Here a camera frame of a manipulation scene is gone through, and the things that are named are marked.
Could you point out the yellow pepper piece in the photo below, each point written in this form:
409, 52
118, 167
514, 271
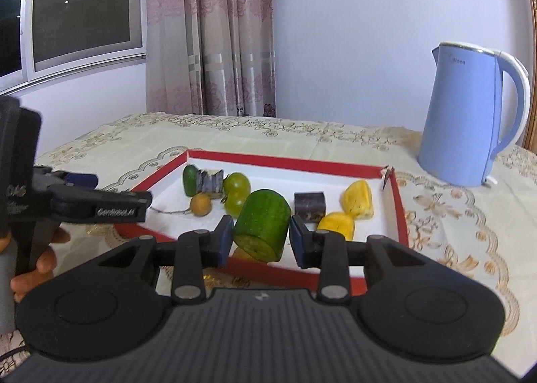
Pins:
356, 198
335, 224

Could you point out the pink patterned curtain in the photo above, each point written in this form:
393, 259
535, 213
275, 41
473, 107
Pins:
209, 31

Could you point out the yellow pepper piece front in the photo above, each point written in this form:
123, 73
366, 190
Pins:
335, 224

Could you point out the large cucumber piece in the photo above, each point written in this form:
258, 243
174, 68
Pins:
262, 223

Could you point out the gold frame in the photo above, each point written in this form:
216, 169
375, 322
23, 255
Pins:
530, 52

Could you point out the red cardboard box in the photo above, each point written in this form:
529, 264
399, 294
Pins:
272, 175

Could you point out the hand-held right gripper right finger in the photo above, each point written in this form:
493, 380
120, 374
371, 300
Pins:
295, 242

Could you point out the longan with twig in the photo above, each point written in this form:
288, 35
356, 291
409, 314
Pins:
200, 203

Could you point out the green lime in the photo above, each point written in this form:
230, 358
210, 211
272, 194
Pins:
238, 182
235, 203

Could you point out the dark sugarcane piece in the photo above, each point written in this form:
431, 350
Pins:
209, 181
309, 205

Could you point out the window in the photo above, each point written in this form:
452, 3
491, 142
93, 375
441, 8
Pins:
84, 1

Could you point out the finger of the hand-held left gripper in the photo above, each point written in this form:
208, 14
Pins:
82, 179
117, 207

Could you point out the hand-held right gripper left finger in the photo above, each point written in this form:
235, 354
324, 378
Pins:
224, 240

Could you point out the small cucumber end piece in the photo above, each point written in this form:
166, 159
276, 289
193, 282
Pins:
189, 181

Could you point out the person's left hand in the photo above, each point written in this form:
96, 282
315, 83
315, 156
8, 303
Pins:
47, 259

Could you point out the blue electric kettle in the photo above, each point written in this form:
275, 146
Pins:
461, 114

